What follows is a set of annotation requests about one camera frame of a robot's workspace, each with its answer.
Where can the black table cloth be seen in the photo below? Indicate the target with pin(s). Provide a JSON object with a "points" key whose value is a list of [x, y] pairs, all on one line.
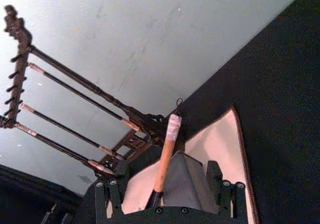
{"points": [[287, 109]]}

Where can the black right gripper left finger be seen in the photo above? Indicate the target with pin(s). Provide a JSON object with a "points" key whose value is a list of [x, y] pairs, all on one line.
{"points": [[106, 199]]}

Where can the dark wooden brush rack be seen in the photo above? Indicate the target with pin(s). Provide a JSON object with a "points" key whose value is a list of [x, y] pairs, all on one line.
{"points": [[21, 67]]}

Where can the hanging black calligraphy brush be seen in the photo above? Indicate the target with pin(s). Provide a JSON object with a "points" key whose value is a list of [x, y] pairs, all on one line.
{"points": [[60, 148], [65, 129], [82, 98]]}

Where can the white felt mat brown edge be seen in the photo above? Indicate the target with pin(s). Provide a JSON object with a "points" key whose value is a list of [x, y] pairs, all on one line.
{"points": [[220, 139]]}

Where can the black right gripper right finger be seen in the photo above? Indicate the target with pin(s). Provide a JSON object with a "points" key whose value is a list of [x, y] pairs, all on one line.
{"points": [[231, 199]]}

